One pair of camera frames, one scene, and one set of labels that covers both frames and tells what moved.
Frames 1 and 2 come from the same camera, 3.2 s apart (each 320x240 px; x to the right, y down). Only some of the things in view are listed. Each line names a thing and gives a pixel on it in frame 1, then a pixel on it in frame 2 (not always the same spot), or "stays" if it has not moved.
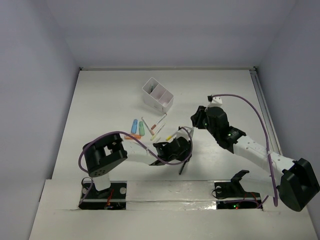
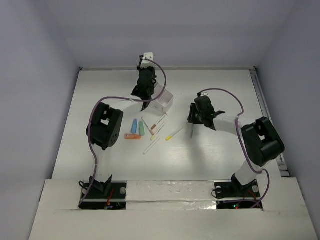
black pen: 182,167 → 145,104
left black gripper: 184,144 → 144,92
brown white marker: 159,121 stays
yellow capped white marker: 170,136 stays
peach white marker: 149,129 stays
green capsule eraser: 141,128 stays
